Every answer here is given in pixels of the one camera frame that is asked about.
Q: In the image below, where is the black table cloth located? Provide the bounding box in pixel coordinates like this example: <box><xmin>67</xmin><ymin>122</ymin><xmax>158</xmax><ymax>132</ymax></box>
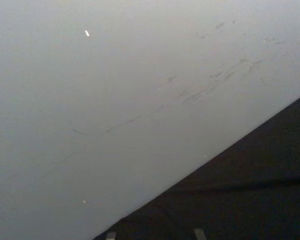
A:
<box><xmin>91</xmin><ymin>90</ymin><xmax>300</xmax><ymax>240</ymax></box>

